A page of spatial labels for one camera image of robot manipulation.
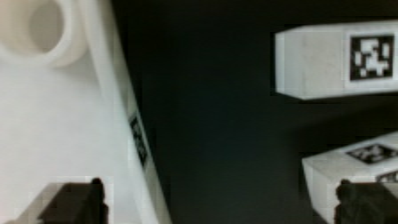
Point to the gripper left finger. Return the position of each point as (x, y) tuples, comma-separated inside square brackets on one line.
[(76, 206)]

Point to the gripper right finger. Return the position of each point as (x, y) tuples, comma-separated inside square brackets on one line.
[(368, 203)]

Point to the white table leg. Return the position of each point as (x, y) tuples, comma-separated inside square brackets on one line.
[(362, 163), (336, 60)]

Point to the white square table top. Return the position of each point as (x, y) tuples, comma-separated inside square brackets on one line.
[(71, 132)]

